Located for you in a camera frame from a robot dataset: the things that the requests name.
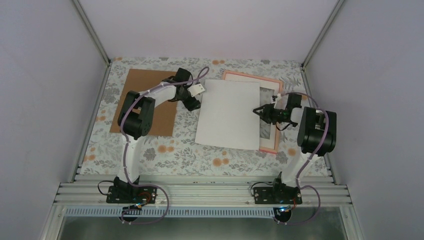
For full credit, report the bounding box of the floral patterned tablecloth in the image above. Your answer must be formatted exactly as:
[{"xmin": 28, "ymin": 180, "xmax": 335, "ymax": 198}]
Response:
[{"xmin": 78, "ymin": 56, "xmax": 329, "ymax": 177}]

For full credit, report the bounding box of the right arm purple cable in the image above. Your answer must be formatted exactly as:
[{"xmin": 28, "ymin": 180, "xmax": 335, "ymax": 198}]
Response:
[{"xmin": 272, "ymin": 92, "xmax": 329, "ymax": 227}]

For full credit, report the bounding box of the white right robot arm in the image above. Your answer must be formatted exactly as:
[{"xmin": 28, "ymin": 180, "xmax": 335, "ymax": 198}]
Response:
[{"xmin": 252, "ymin": 92, "xmax": 338, "ymax": 187}]

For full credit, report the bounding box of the brown cardboard backing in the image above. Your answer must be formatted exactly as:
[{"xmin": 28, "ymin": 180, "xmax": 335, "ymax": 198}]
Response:
[{"xmin": 109, "ymin": 68, "xmax": 181, "ymax": 137}]

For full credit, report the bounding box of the aluminium rail base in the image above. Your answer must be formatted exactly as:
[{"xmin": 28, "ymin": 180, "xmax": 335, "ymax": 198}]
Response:
[{"xmin": 41, "ymin": 174, "xmax": 363, "ymax": 240}]

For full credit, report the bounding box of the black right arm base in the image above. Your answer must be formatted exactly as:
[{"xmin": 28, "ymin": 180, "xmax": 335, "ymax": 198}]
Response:
[{"xmin": 250, "ymin": 178, "xmax": 303, "ymax": 205}]

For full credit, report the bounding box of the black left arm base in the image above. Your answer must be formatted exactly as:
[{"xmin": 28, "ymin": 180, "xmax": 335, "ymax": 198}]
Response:
[{"xmin": 106, "ymin": 177, "xmax": 158, "ymax": 205}]

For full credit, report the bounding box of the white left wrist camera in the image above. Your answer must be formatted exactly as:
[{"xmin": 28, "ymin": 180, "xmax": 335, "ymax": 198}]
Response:
[{"xmin": 187, "ymin": 83, "xmax": 206, "ymax": 97}]

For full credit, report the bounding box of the white mat board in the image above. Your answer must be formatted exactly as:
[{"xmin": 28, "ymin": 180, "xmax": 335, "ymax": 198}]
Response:
[{"xmin": 225, "ymin": 72, "xmax": 282, "ymax": 152}]

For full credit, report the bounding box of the pink wooden picture frame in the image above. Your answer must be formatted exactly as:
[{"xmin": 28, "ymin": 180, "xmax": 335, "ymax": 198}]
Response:
[{"xmin": 221, "ymin": 69, "xmax": 284, "ymax": 155}]

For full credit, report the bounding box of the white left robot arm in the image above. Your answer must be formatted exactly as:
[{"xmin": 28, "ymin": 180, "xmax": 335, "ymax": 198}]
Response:
[{"xmin": 116, "ymin": 66, "xmax": 210, "ymax": 203}]

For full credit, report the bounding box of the sunset landscape photo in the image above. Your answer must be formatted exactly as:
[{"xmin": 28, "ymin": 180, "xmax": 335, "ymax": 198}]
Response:
[{"xmin": 195, "ymin": 79, "xmax": 260, "ymax": 150}]

